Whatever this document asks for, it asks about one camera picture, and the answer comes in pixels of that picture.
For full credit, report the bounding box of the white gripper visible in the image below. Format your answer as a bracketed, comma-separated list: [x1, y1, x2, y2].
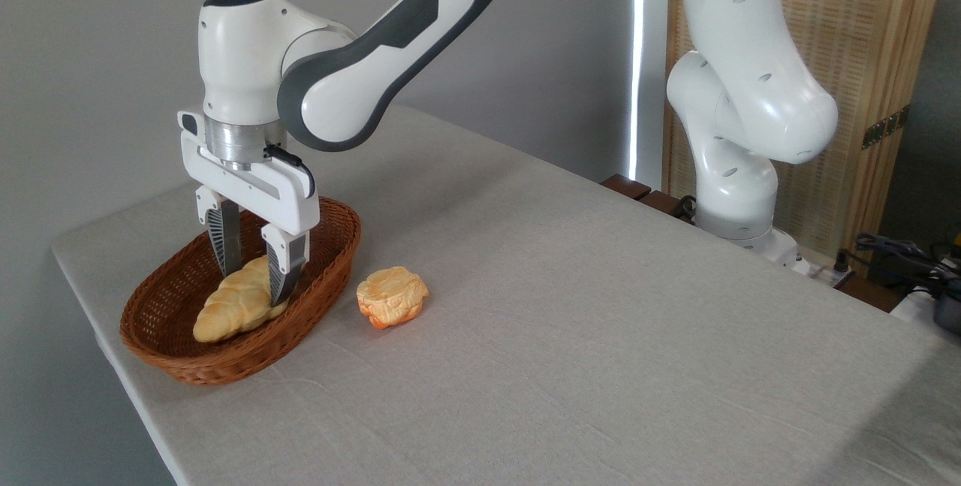
[178, 109, 321, 306]

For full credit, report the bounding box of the long braided bread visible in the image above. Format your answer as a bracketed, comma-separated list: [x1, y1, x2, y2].
[193, 255, 290, 343]

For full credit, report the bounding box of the round orange bread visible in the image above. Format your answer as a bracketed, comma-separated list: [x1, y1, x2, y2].
[356, 266, 430, 330]

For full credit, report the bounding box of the brown wicker basket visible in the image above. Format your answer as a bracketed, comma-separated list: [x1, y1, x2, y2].
[120, 196, 362, 386]

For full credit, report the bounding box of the grey tablecloth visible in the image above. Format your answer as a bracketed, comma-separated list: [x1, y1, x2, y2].
[51, 104, 961, 486]

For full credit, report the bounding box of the dark brown wooden block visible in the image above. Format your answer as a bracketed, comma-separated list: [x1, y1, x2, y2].
[638, 190, 695, 222]
[601, 174, 652, 201]

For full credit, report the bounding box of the dark metal screen hinge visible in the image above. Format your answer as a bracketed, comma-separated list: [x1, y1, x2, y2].
[862, 105, 911, 150]

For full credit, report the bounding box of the wooden rattan folding screen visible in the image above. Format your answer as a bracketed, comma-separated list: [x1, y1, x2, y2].
[662, 0, 950, 261]

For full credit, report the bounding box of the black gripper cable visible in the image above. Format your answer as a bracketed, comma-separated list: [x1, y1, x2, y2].
[264, 144, 317, 200]

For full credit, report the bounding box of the black cable bundle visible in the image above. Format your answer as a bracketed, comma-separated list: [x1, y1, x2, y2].
[835, 233, 961, 293]

